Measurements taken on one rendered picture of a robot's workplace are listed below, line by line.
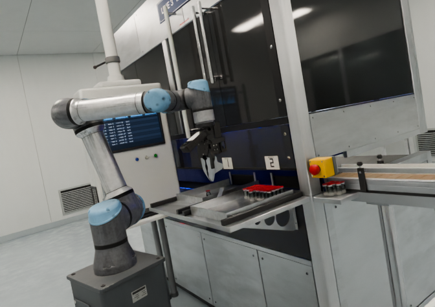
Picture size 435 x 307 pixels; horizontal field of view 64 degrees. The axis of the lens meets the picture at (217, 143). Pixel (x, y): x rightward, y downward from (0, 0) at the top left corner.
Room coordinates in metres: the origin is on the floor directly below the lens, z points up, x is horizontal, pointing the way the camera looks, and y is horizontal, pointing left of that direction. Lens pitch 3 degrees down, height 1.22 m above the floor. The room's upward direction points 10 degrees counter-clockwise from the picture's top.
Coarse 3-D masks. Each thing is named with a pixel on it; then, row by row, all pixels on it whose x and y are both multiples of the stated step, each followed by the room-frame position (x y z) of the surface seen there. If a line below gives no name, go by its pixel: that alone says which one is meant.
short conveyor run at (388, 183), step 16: (336, 176) 1.41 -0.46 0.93; (352, 176) 1.36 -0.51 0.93; (368, 176) 1.31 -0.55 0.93; (384, 176) 1.26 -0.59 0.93; (400, 176) 1.22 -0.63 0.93; (416, 176) 1.18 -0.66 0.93; (432, 176) 1.14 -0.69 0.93; (368, 192) 1.26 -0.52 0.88; (384, 192) 1.21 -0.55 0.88; (400, 192) 1.16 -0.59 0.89; (416, 192) 1.12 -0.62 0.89; (432, 192) 1.08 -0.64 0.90; (432, 208) 1.08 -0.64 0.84
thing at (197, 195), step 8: (216, 184) 1.89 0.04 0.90; (224, 184) 1.92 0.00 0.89; (248, 184) 1.69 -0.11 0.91; (256, 184) 1.72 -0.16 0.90; (184, 192) 1.78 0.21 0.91; (192, 192) 1.81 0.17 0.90; (200, 192) 1.83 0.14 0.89; (216, 192) 1.77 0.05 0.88; (224, 192) 1.61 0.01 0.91; (184, 200) 1.69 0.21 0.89; (192, 200) 1.62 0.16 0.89; (200, 200) 1.56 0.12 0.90
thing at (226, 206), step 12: (240, 192) 1.56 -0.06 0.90; (288, 192) 1.37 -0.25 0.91; (204, 204) 1.45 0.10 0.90; (216, 204) 1.48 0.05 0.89; (228, 204) 1.47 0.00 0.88; (240, 204) 1.43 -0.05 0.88; (252, 204) 1.27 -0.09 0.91; (204, 216) 1.33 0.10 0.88; (216, 216) 1.26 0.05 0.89; (228, 216) 1.20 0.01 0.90
